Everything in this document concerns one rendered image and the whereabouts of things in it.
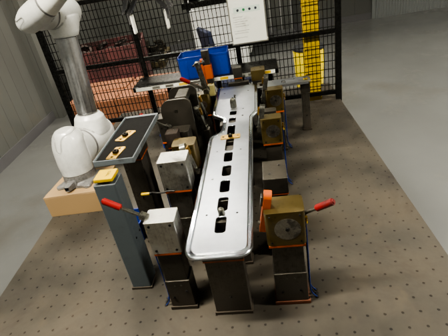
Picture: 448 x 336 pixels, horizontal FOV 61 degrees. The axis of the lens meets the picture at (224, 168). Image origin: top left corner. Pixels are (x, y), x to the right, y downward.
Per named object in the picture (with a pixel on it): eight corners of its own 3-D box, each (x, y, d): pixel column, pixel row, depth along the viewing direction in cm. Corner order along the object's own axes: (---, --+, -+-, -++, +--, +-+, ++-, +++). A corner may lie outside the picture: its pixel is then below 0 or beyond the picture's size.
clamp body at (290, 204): (321, 304, 118) (316, 211, 100) (275, 307, 120) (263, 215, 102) (317, 283, 126) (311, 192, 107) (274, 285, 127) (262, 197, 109)
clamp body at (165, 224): (199, 309, 124) (173, 222, 106) (163, 311, 126) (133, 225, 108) (201, 291, 130) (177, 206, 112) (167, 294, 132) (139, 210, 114)
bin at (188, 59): (230, 73, 230) (227, 51, 224) (181, 80, 234) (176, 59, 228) (231, 65, 244) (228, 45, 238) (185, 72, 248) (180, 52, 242)
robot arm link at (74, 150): (54, 178, 185) (37, 137, 176) (77, 161, 200) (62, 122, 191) (82, 177, 180) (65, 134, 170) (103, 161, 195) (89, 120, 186)
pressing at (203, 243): (263, 256, 99) (262, 251, 98) (179, 262, 102) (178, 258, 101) (257, 84, 217) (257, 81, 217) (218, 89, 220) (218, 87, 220)
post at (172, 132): (197, 215, 168) (177, 133, 148) (185, 215, 169) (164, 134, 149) (198, 207, 173) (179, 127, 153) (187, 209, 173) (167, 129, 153)
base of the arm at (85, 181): (51, 195, 182) (47, 185, 180) (75, 173, 202) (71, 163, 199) (85, 192, 178) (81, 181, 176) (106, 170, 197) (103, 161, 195)
